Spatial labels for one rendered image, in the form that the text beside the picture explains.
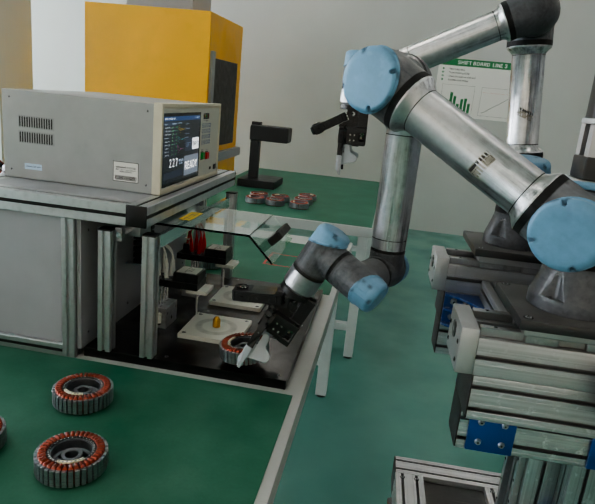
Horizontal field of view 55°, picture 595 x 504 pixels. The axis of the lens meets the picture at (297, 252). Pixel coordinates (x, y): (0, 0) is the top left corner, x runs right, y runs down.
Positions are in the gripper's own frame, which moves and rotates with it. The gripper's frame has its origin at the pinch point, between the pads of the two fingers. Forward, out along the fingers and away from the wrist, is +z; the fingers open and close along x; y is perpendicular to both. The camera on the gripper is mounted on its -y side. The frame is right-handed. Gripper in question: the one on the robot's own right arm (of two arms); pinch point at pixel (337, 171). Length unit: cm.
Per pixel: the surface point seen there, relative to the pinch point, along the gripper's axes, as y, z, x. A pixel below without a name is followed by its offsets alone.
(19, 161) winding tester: -71, 0, -51
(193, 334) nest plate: -27, 37, -51
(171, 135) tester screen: -36, -10, -46
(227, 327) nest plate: -21, 37, -44
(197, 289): -28, 27, -47
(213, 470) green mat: -9, 40, -95
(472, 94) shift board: 105, -39, 485
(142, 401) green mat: -29, 40, -78
